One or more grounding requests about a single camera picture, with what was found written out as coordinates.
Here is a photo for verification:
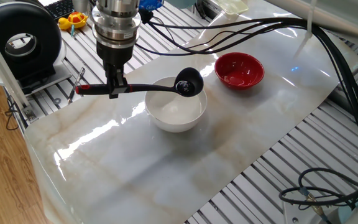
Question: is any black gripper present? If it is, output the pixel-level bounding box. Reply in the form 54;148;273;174
96;42;135;100

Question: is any grey aluminium table rail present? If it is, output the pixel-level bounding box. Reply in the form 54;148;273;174
328;83;358;131

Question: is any thin black floor cable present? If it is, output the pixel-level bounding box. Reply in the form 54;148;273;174
4;95;20;131

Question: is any coiled black cable with connector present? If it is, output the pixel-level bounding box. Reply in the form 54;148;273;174
278;167;358;224

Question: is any pale green plastic tray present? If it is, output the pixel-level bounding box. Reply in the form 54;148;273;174
213;0;250;16

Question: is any white zip tie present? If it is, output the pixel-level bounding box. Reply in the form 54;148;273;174
293;0;317;60

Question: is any black ring-shaped device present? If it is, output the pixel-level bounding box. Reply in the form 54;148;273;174
0;1;73;96

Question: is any black pen tool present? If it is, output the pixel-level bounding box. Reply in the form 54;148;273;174
67;67;86;105

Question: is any white ceramic bowl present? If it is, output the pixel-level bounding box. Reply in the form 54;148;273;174
144;76;208;134

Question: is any black ladle with red accents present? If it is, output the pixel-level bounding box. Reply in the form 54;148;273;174
75;67;204;98

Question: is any blue snack packet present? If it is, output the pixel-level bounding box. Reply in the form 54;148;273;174
138;0;165;12

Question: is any yellow turtle toy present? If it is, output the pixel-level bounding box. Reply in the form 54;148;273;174
57;11;89;31

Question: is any silver wrist flange adapter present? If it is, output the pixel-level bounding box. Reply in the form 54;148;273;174
91;0;142;50

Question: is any red bowl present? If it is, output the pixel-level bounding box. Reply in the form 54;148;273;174
214;52;265;91

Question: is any marble pattern table mat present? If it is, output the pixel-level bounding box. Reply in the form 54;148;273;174
24;1;358;224

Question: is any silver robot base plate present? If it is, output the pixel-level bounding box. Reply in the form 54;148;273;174
283;200;341;224

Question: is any black keyboard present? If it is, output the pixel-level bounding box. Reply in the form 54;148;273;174
44;0;74;20

